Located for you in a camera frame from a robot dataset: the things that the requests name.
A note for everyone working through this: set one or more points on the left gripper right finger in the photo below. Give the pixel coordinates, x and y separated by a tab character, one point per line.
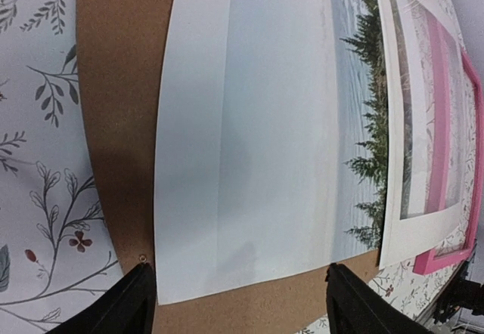
353	307

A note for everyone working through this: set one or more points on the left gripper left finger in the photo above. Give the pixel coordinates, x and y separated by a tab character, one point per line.
127	307

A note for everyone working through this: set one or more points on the white passe-partout mat board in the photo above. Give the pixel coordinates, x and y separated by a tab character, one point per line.
427	128

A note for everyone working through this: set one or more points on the landscape photo with white mat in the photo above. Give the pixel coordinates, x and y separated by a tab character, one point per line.
262	107

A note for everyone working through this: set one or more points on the brown frame backing board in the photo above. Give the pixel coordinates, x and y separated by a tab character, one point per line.
121	46

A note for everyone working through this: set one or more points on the floral patterned table mat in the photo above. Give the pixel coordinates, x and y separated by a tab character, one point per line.
57	255

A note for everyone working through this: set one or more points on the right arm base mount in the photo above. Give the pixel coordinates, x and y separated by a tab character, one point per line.
459	293

